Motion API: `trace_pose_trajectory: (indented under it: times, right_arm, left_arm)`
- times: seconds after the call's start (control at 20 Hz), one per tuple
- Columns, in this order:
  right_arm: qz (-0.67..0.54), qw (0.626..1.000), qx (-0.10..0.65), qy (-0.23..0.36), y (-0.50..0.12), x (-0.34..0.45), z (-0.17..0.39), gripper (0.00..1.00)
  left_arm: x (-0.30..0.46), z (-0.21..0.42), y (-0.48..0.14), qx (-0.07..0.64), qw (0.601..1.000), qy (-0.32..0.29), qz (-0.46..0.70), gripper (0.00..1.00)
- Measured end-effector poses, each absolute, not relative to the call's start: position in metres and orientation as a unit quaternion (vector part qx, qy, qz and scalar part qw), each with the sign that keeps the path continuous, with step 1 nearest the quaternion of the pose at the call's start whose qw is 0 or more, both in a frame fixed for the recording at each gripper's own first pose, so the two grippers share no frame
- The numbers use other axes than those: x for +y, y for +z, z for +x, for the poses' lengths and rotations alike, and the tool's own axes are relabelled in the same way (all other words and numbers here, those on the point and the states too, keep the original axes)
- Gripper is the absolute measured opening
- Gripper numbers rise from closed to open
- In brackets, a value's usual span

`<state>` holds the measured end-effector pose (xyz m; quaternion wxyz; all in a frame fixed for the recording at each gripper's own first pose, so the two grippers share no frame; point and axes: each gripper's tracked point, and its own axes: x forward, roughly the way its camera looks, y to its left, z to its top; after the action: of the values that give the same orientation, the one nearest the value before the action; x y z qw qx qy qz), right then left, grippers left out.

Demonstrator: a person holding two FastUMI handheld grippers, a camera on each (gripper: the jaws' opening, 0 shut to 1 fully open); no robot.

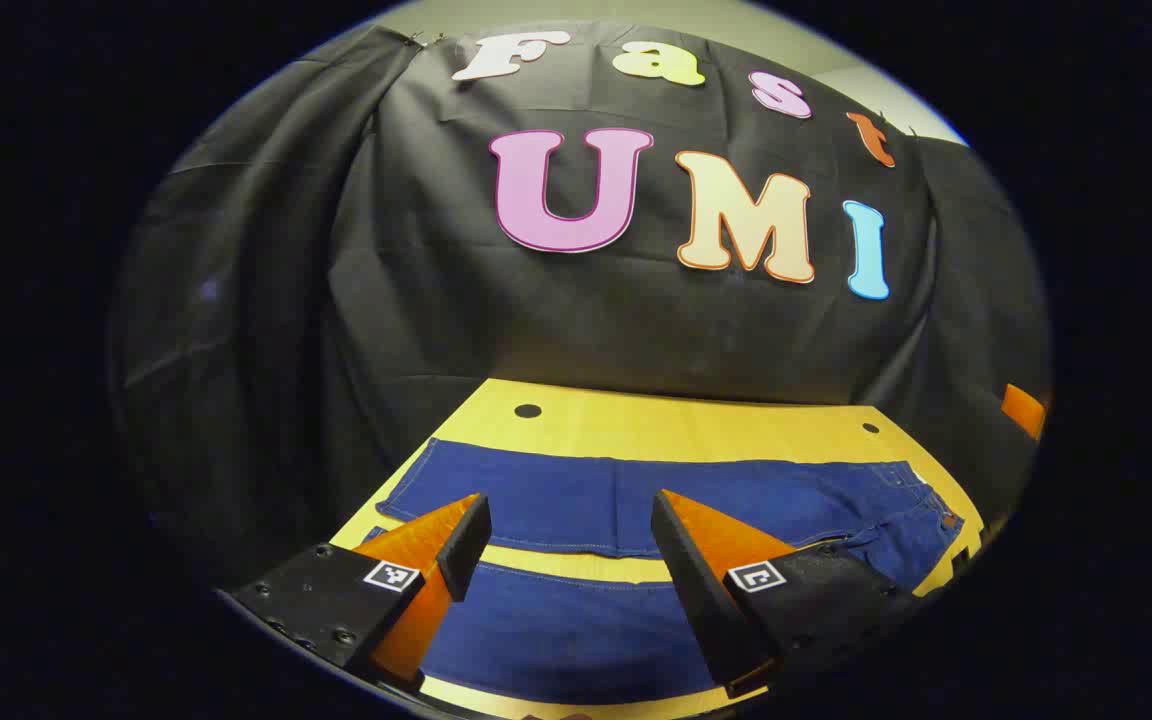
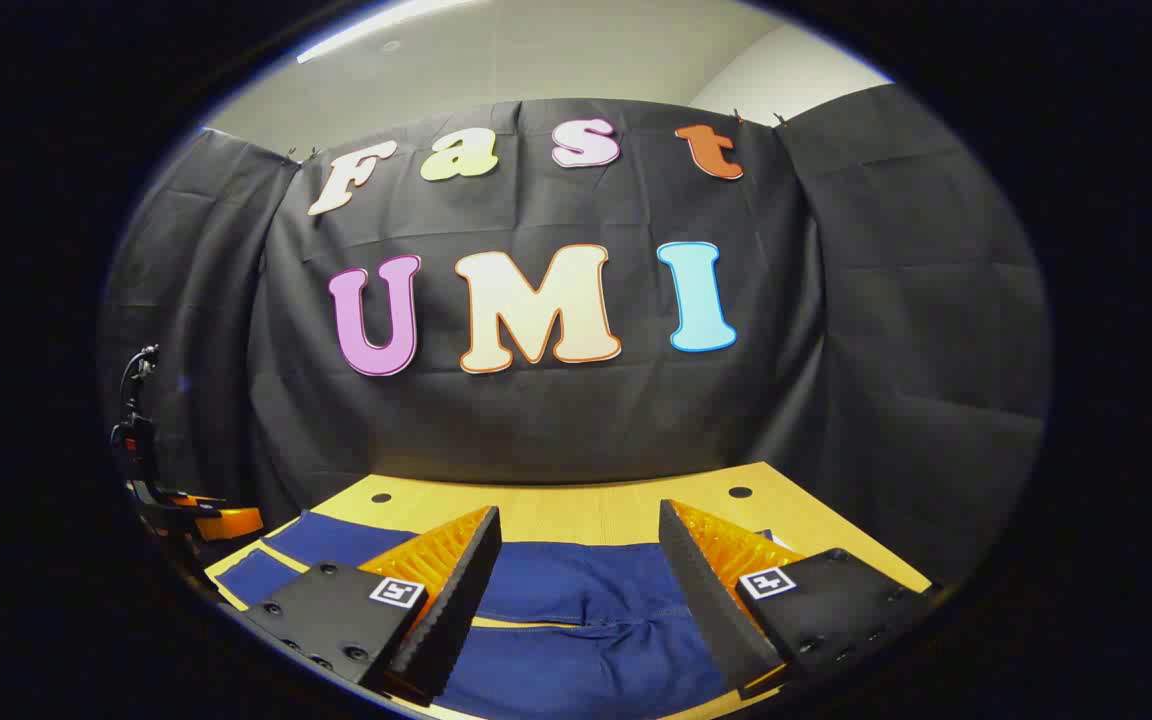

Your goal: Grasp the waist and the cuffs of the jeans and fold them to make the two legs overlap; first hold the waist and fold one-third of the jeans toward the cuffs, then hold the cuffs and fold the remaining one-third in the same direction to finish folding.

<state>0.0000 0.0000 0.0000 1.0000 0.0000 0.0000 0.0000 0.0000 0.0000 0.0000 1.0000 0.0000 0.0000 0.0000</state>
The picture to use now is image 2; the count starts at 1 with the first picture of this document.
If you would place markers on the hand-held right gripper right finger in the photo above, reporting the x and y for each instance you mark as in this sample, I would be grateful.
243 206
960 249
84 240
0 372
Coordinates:
701 600

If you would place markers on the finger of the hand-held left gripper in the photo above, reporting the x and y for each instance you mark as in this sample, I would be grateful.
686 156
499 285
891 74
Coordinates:
226 520

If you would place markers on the black backdrop cloth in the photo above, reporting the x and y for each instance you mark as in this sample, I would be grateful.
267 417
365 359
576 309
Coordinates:
556 430

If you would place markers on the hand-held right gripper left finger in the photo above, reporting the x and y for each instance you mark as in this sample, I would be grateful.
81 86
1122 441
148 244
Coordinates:
461 600

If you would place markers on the blue denim jeans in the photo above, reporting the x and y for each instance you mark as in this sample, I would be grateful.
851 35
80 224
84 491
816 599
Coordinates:
576 600

